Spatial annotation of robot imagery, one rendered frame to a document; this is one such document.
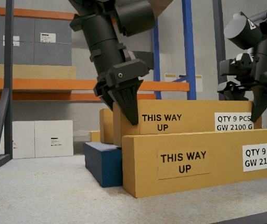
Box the brown cardboard carton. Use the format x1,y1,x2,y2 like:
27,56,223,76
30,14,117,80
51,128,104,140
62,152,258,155
122,129,267,198
99,108,113,143
90,131,100,142
113,99,262,147

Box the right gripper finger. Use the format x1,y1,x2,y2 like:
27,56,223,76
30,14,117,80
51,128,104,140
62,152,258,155
108,79,144,125
99,94,114,112

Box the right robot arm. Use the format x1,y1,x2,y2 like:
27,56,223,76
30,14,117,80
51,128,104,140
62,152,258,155
68,0,156,70

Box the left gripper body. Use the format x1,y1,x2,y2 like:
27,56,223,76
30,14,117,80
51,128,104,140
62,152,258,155
217,53,267,96

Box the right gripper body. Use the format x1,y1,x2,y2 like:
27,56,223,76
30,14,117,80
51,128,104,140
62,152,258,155
89,39,149,97

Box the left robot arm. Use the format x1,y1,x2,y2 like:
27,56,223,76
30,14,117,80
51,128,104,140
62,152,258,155
220,10,267,79

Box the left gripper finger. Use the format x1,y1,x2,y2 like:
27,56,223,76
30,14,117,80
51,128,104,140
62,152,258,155
224,91,249,101
251,85,267,122

